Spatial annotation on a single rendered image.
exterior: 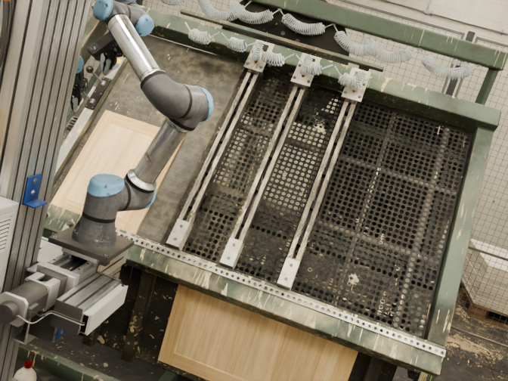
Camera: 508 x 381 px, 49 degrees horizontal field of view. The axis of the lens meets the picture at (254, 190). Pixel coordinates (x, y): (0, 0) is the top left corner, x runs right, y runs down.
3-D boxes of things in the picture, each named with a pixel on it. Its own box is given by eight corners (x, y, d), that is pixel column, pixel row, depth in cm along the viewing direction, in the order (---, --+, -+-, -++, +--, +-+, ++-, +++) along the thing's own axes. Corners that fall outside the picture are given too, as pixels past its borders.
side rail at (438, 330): (419, 345, 237) (426, 339, 227) (469, 138, 282) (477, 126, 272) (438, 351, 236) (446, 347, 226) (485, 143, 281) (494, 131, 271)
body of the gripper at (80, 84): (88, 90, 246) (87, 66, 238) (78, 99, 239) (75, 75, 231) (73, 85, 247) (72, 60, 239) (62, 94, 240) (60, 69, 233)
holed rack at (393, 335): (82, 224, 250) (82, 224, 250) (85, 219, 252) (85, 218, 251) (444, 357, 224) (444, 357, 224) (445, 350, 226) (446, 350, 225)
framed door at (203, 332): (159, 357, 279) (157, 360, 277) (186, 258, 267) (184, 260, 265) (330, 426, 265) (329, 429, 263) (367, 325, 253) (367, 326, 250)
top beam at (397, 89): (95, 18, 310) (90, 5, 301) (103, 6, 314) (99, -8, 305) (490, 137, 275) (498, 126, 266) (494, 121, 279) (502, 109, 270)
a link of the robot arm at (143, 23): (126, 33, 192) (109, 16, 196) (149, 40, 202) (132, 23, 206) (137, 13, 189) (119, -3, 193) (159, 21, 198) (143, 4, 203)
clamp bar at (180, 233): (164, 246, 251) (156, 227, 229) (256, 52, 299) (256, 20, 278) (184, 254, 249) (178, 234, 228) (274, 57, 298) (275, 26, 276)
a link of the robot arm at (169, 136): (100, 196, 203) (174, 75, 181) (130, 194, 215) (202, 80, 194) (117, 219, 198) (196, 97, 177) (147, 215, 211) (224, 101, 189)
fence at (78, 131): (33, 199, 262) (30, 196, 258) (123, 51, 300) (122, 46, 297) (42, 203, 261) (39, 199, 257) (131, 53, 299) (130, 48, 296)
